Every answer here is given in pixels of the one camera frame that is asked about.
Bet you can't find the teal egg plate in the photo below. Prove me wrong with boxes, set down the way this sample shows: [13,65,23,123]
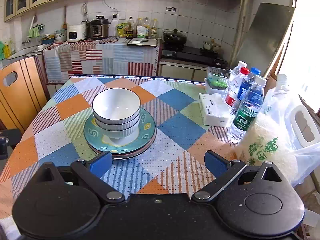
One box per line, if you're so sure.
[84,108,157,159]

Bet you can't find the white bowl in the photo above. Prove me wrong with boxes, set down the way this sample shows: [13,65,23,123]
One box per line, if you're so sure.
[100,127,138,139]
[95,116,139,131]
[92,88,141,125]

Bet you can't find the white sun plate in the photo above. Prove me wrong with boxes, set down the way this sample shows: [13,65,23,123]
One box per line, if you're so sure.
[85,133,156,160]

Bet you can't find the wooden chair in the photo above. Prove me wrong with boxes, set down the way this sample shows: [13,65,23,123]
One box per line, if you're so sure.
[1,56,50,133]

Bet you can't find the bag of rice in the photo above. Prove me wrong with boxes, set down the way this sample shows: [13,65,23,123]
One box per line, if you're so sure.
[234,120,298,182]

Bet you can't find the white tissue pack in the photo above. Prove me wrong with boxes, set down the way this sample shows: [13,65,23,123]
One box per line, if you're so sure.
[198,93,231,128]

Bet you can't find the green label water bottle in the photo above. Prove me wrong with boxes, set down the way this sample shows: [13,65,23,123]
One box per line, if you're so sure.
[227,75,266,144]

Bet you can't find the red label water bottle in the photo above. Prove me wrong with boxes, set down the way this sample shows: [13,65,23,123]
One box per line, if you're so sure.
[225,61,250,107]

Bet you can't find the plastic basket with green items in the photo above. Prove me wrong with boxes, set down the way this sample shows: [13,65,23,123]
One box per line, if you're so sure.
[204,66,228,94]

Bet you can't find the blue label water bottle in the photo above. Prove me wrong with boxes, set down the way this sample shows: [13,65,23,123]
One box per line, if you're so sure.
[237,67,261,101]

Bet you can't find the patchwork counter cloth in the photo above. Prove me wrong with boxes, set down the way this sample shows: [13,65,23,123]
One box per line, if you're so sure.
[43,37,160,84]

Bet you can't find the black gas stove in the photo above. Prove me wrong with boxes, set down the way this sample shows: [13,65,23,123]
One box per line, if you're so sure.
[161,46,227,69]

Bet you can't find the white rice cooker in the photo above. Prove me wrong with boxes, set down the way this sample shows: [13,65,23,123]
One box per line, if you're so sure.
[67,23,86,42]

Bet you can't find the glass lid pot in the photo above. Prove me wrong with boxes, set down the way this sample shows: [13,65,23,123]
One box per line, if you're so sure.
[202,39,221,52]

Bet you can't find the black cutting board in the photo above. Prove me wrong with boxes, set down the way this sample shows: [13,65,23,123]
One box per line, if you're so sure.
[127,37,158,47]

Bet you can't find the black wok on stove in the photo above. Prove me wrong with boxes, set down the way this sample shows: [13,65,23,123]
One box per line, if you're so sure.
[163,29,187,50]

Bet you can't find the black pressure cooker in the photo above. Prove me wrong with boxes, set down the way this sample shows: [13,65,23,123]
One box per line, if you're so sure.
[89,15,110,40]

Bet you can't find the yellow oil bottle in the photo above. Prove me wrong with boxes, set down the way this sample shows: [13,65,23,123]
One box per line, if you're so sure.
[150,19,158,38]

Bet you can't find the clear plastic handle bag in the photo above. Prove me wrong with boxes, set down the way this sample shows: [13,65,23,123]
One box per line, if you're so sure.
[259,74,319,185]

